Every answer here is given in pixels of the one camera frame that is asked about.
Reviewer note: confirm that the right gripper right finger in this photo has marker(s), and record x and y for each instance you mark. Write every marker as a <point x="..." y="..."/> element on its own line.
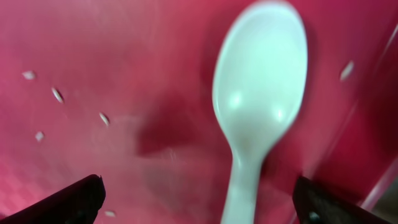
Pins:
<point x="314" y="205"/>

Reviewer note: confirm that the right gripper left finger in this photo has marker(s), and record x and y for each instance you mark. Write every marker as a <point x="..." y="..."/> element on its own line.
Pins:
<point x="79" y="203"/>

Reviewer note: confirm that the red serving tray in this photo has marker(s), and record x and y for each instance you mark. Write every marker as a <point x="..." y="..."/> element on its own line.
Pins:
<point x="122" y="89"/>

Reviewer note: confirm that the white plastic spoon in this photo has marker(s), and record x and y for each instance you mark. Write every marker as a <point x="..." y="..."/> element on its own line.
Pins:
<point x="258" y="88"/>

